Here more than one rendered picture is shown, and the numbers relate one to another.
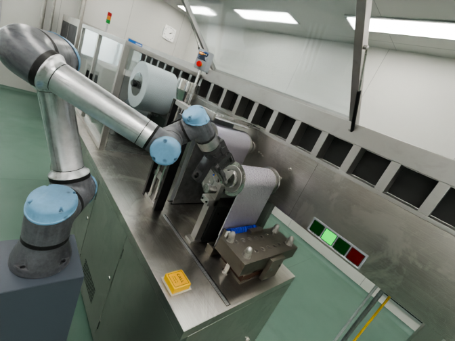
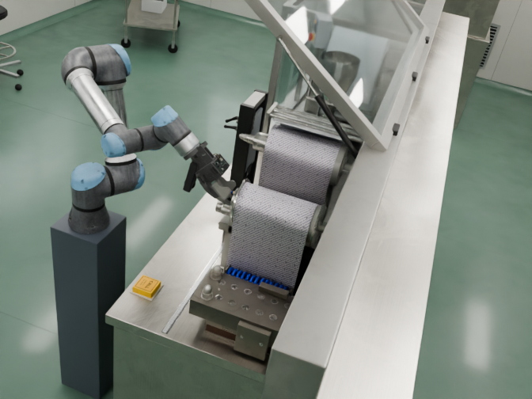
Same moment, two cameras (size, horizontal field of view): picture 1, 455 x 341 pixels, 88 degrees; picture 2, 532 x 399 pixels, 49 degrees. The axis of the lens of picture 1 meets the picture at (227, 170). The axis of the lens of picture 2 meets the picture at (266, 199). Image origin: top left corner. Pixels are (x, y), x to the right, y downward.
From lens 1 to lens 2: 1.60 m
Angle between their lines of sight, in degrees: 57
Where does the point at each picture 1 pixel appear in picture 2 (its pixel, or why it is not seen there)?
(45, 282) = (75, 235)
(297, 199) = not seen: hidden behind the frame
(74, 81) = (79, 87)
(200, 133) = (163, 134)
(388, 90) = not seen: outside the picture
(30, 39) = (69, 60)
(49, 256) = (81, 216)
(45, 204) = (77, 174)
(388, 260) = not seen: hidden behind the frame
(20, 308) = (64, 247)
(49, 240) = (79, 203)
